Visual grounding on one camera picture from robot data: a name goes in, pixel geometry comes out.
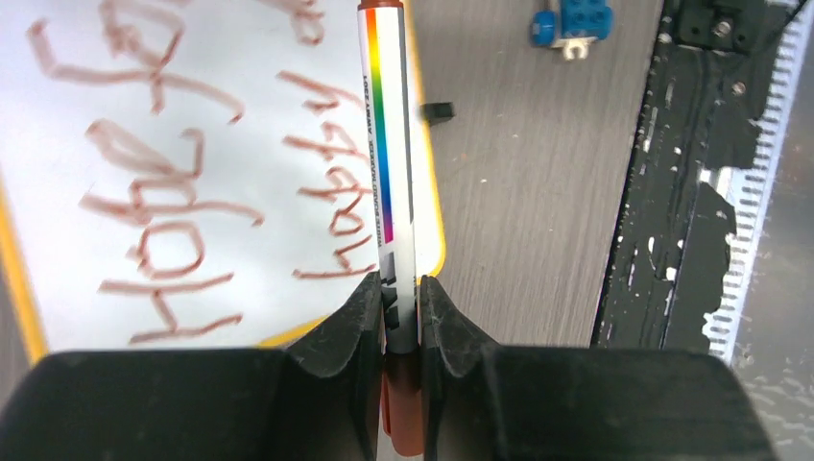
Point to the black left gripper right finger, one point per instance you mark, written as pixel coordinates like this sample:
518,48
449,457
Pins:
486,401

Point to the brown whiteboard marker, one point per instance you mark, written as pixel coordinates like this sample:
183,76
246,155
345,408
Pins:
384,63

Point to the blue red toy car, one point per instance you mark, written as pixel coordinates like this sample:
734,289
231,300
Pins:
571,26

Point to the yellow framed whiteboard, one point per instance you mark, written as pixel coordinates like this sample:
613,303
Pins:
182,174

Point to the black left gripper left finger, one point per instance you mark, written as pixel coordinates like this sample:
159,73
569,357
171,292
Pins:
317,399

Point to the metal whiteboard stand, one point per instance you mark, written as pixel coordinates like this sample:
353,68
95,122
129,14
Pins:
437,112

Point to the aluminium front frame rail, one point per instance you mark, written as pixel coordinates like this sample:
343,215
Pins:
763,327

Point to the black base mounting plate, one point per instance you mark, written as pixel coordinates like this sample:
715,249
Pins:
672,264

